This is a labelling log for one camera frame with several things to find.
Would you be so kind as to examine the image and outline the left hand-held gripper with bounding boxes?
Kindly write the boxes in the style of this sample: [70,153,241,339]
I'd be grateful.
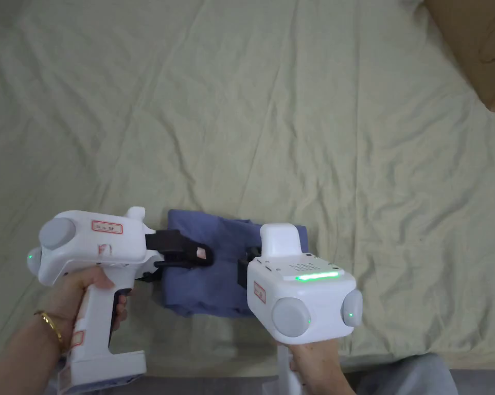
[27,205,215,390]

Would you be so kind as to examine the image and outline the person's right hand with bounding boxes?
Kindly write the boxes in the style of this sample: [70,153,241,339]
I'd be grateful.
[289,339,359,395]

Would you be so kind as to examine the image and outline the blue garment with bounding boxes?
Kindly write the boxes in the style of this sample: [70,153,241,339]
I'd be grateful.
[162,209,311,320]

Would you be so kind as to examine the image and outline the brown cardboard carton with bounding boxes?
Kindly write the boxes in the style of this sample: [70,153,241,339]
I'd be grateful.
[422,0,495,114]

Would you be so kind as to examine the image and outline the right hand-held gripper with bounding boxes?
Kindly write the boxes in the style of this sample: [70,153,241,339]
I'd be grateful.
[237,223,364,395]

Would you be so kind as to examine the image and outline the person's left hand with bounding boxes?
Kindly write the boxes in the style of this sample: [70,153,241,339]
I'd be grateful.
[45,265,129,355]

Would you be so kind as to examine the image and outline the person's left forearm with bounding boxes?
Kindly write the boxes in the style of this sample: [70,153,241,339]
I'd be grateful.
[0,309,69,395]

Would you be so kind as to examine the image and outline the person's legs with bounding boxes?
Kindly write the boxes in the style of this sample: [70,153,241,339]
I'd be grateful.
[340,352,455,395]

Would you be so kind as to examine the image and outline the bed with pale green sheet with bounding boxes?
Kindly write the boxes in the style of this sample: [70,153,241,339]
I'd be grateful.
[0,0,495,378]

